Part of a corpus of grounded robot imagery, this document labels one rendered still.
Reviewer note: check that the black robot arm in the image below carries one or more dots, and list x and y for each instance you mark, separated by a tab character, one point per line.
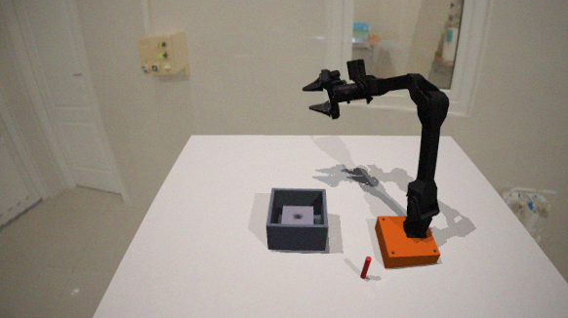
432	110

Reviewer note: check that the dark red peg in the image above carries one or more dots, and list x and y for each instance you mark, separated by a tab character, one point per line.
365	267

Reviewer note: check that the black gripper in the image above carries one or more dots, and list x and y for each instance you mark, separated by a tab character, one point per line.
336	94

